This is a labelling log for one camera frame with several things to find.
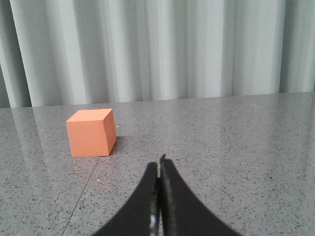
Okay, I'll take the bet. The orange foam cube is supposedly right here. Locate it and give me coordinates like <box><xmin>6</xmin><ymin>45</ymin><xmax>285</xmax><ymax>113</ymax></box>
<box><xmin>66</xmin><ymin>108</ymin><xmax>117</xmax><ymax>157</ymax></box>

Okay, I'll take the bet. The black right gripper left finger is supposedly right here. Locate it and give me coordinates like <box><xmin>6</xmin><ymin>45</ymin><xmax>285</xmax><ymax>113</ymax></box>
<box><xmin>94</xmin><ymin>162</ymin><xmax>160</xmax><ymax>236</ymax></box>

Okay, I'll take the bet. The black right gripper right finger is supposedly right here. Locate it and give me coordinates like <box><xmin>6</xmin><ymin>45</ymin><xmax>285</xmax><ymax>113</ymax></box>
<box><xmin>159</xmin><ymin>155</ymin><xmax>239</xmax><ymax>236</ymax></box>

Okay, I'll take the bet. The white pleated curtain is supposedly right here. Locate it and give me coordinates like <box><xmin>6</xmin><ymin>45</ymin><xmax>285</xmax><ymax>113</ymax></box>
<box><xmin>0</xmin><ymin>0</ymin><xmax>315</xmax><ymax>108</ymax></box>

